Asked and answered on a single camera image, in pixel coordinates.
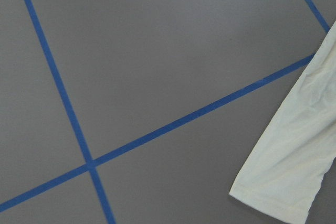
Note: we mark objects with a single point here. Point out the beige long-sleeve printed shirt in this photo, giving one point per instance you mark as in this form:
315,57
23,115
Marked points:
286,167

